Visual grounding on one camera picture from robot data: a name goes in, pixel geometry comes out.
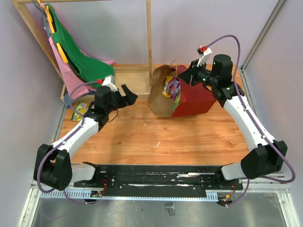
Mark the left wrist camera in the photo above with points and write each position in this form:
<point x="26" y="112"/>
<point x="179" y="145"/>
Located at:
<point x="107" y="84"/>

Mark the aluminium frame post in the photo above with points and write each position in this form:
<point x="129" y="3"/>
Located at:
<point x="264" y="31"/>

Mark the wooden clothes rack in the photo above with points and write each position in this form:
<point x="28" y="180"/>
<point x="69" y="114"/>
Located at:
<point x="137" y="76"/>

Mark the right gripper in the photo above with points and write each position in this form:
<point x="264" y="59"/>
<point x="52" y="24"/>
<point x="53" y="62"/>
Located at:
<point x="189" y="75"/>

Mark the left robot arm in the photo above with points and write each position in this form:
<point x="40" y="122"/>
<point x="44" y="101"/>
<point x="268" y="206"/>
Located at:
<point x="53" y="162"/>

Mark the red brown paper bag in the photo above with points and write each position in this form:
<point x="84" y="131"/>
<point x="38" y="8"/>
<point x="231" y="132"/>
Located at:
<point x="193" y="99"/>

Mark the green Fox's candy bag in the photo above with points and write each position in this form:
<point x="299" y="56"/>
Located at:
<point x="80" y="109"/>

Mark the blue grey cloth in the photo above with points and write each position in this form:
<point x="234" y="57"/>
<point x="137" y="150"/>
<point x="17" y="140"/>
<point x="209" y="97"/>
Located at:
<point x="66" y="100"/>

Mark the green shirt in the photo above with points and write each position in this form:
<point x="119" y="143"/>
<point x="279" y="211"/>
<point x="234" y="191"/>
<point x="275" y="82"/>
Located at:
<point x="87" y="68"/>

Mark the pink shirt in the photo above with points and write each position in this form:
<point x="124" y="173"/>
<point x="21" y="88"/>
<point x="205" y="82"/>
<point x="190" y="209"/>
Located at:
<point x="70" y="79"/>

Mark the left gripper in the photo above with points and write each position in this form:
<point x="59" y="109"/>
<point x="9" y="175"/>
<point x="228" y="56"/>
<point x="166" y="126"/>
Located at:
<point x="129" y="100"/>

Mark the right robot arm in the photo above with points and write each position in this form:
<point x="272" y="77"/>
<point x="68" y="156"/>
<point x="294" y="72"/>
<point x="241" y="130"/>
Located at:
<point x="266" y="153"/>

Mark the grey hanger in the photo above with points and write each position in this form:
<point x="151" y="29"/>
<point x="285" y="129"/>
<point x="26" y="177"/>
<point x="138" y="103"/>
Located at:
<point x="46" y="17"/>

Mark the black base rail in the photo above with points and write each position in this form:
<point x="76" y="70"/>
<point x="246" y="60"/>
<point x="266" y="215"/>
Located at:
<point x="158" y="182"/>

